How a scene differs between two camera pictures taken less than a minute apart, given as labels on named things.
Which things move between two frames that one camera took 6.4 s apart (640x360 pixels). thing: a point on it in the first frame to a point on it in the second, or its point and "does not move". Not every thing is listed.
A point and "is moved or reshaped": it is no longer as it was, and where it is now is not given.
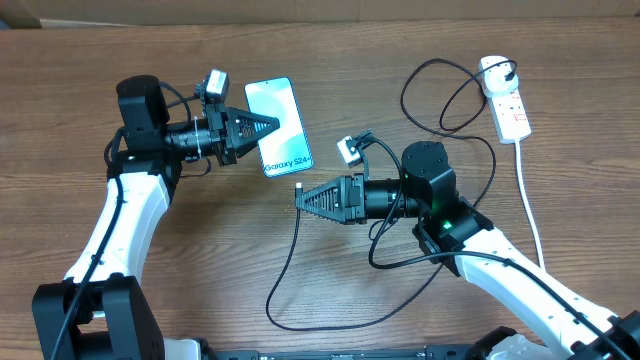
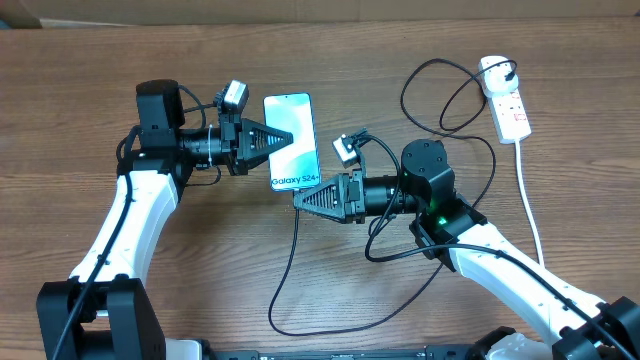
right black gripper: [351, 198] does not move
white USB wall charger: [494, 80] does not move
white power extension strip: [507, 114] does not move
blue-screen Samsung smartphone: [286, 149] is moved or reshaped
